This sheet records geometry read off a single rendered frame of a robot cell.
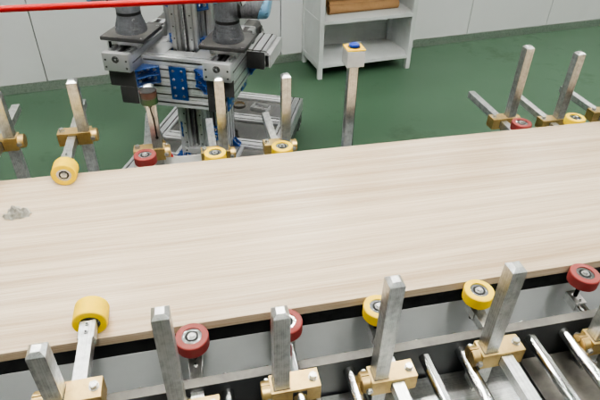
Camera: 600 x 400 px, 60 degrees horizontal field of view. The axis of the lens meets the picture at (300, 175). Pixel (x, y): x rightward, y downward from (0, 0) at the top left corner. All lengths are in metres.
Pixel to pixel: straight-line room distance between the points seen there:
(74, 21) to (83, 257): 3.22
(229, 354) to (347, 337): 0.33
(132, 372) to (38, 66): 3.57
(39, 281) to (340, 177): 0.97
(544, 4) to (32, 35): 4.92
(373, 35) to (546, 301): 3.85
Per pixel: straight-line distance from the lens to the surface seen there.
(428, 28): 5.55
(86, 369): 1.27
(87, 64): 4.75
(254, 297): 1.40
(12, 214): 1.83
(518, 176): 1.99
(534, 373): 1.62
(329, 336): 1.53
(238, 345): 1.48
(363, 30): 5.19
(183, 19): 2.72
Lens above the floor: 1.94
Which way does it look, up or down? 35 degrees down
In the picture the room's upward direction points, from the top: 1 degrees clockwise
